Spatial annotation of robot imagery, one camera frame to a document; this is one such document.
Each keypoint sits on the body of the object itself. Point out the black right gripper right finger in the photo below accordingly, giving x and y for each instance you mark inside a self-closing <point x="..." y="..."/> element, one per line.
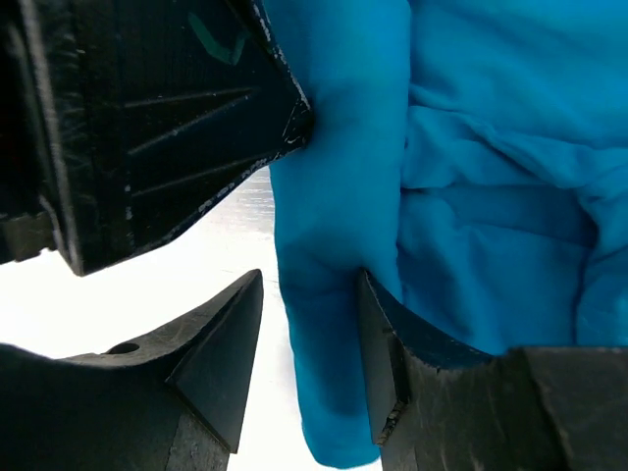
<point x="436" y="403"/>

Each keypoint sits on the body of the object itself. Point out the blue t shirt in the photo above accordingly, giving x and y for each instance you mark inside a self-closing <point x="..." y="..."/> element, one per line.
<point x="472" y="155"/>

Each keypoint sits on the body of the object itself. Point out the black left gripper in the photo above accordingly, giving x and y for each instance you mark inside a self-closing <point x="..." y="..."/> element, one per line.
<point x="184" y="100"/>

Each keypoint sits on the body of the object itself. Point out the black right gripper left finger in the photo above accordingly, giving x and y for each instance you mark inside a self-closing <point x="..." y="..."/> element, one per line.
<point x="172" y="399"/>

